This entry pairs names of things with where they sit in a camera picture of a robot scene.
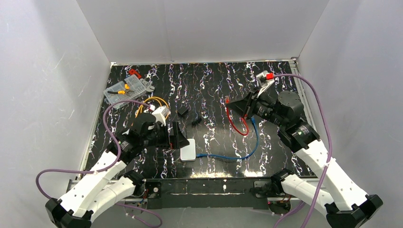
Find grey red adjustable wrench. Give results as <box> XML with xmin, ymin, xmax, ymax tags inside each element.
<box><xmin>128</xmin><ymin>69</ymin><xmax>155</xmax><ymax>93</ymax></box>

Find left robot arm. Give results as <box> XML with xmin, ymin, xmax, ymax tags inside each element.
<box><xmin>45</xmin><ymin>105</ymin><xmax>196</xmax><ymax>228</ymax></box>

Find yellow handled pliers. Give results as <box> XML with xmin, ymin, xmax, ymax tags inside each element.
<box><xmin>107</xmin><ymin>83</ymin><xmax>134</xmax><ymax>95</ymax></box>

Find short yellow ethernet cable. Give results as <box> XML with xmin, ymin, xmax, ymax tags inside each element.
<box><xmin>135</xmin><ymin>99</ymin><xmax>152</xmax><ymax>118</ymax></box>

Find black adapter with cable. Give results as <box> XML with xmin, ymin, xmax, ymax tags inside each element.
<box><xmin>176</xmin><ymin>106</ymin><xmax>203</xmax><ymax>137</ymax></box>

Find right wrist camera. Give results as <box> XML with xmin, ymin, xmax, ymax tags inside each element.
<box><xmin>255</xmin><ymin>71</ymin><xmax>275</xmax><ymax>97</ymax></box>

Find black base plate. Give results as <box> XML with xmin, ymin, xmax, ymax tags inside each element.
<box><xmin>145</xmin><ymin>177</ymin><xmax>281</xmax><ymax>209</ymax></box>

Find red ethernet cable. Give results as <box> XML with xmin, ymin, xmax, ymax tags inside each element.
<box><xmin>225</xmin><ymin>95</ymin><xmax>250</xmax><ymax>136</ymax></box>

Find clear plastic parts box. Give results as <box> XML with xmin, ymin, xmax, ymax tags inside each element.
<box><xmin>104</xmin><ymin>75</ymin><xmax>146</xmax><ymax>105</ymax></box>

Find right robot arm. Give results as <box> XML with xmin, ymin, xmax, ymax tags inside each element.
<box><xmin>249</xmin><ymin>91</ymin><xmax>383</xmax><ymax>228</ymax></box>

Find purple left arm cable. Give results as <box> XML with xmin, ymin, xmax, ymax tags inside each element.
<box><xmin>35</xmin><ymin>99</ymin><xmax>163</xmax><ymax>228</ymax></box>

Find blue ethernet cable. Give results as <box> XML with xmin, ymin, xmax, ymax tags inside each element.
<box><xmin>196</xmin><ymin>117</ymin><xmax>260</xmax><ymax>161</ymax></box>

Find long yellow ethernet cable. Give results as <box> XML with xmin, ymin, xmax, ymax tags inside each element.
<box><xmin>135</xmin><ymin>96</ymin><xmax>171</xmax><ymax>118</ymax></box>

